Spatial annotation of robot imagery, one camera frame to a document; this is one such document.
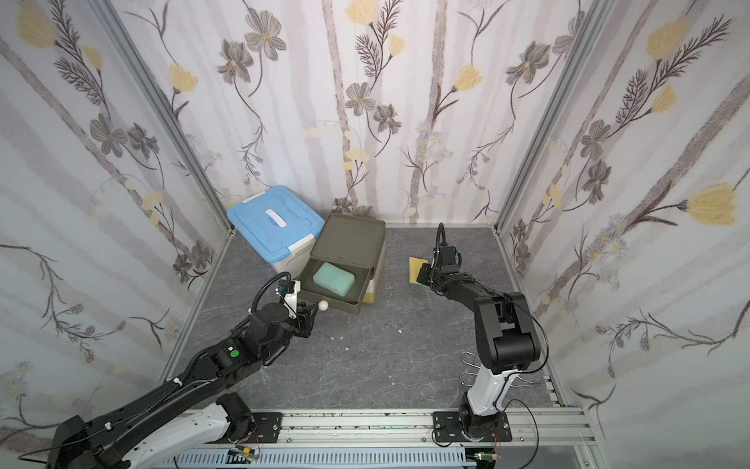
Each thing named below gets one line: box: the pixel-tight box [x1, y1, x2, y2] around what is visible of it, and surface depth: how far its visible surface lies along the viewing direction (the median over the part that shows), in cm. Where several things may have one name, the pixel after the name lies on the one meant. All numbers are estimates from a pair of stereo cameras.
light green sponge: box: [312, 261, 356, 298], surface depth 86 cm
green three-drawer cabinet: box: [297, 213, 387, 314], surface depth 87 cm
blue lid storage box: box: [226, 185, 326, 280], surface depth 100 cm
